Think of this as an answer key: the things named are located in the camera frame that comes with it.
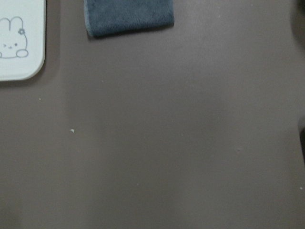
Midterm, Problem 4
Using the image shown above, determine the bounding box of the grey folded cloth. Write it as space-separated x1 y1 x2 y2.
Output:
84 0 174 37

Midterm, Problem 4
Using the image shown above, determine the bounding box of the cream rabbit tray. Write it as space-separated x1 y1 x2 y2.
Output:
0 0 47 82

